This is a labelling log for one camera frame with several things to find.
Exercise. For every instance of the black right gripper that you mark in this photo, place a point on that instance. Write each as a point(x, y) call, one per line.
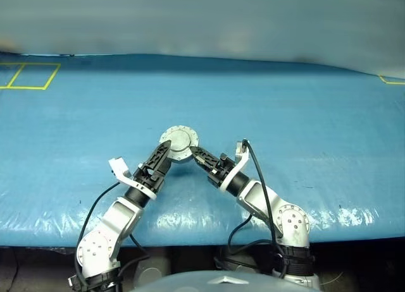
point(221, 173)

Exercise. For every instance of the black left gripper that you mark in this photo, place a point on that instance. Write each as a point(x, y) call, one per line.
point(152, 178)

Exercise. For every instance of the round silver motor lid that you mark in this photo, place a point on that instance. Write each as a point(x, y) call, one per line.
point(180, 138)

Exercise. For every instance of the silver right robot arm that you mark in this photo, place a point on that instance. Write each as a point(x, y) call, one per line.
point(291, 222)

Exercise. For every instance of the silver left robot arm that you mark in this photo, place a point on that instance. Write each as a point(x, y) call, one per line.
point(123, 216)

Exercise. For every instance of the blue plastic table cover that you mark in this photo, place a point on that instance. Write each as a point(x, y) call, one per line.
point(284, 115)

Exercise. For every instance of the grey rounded object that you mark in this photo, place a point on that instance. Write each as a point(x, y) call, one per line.
point(148, 270)
point(244, 268)

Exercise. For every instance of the grey robot torso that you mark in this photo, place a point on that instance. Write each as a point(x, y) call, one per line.
point(196, 282)

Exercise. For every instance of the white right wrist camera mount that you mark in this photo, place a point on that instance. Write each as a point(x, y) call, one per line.
point(240, 153)

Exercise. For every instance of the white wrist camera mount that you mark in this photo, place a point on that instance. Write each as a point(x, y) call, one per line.
point(117, 167)
point(240, 153)

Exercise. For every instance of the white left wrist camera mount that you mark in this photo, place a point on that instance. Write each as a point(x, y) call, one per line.
point(117, 167)

